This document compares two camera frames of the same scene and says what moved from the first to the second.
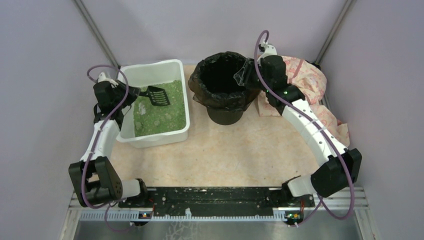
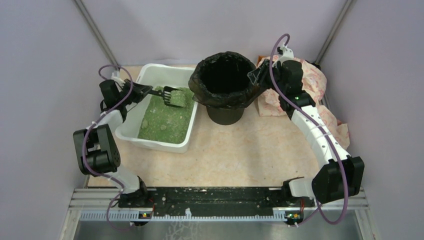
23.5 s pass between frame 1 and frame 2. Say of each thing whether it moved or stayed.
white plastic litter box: moved
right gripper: moved
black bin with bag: stayed
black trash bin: stayed
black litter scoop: moved
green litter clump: moved
